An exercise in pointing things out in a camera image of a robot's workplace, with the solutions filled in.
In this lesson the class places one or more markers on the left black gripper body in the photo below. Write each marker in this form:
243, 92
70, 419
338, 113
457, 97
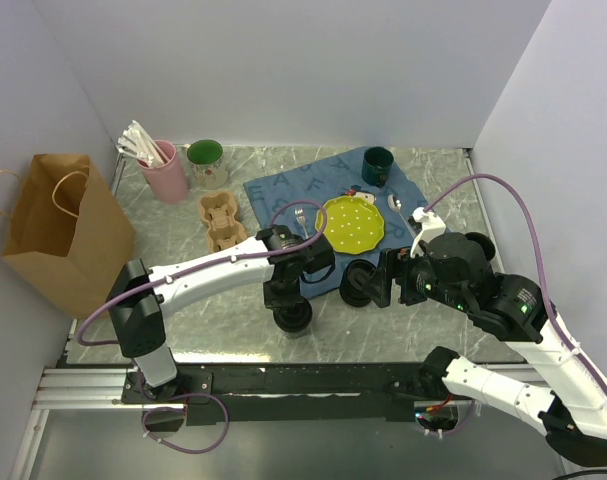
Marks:
278, 294

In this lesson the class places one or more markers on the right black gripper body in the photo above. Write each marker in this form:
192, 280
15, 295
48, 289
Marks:
416, 279

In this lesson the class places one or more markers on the dark translucent takeout cup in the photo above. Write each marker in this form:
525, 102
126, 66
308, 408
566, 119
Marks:
294, 321

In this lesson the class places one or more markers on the stack of black lids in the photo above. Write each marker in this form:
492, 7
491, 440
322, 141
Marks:
351, 289

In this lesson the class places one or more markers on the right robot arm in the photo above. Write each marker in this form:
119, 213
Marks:
570, 411

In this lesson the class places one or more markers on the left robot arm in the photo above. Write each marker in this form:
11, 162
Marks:
142, 298

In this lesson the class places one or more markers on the yellow green dotted plate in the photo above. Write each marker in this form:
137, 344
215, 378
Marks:
354, 225

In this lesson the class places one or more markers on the silver spoon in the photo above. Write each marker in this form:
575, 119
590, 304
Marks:
395, 205

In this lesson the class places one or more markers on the silver fork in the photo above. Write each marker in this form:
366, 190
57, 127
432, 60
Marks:
302, 221

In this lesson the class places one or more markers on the blue letter print cloth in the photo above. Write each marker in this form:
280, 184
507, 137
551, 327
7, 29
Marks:
329, 178

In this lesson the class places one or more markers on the small santa figurine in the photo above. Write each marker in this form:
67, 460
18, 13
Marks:
359, 192

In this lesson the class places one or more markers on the cardboard cup carrier tray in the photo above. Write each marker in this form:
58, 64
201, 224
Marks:
218, 212

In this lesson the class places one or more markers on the dark teal mug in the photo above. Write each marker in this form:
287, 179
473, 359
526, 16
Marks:
376, 166

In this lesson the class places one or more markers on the green inside ceramic mug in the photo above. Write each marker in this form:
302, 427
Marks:
207, 163

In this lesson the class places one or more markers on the pink straw holder cup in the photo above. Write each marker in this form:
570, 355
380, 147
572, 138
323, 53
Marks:
168, 183

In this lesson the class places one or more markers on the brown paper bag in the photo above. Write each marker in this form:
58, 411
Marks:
68, 237

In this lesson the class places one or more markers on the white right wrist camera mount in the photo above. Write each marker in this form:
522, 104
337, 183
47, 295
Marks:
425, 226

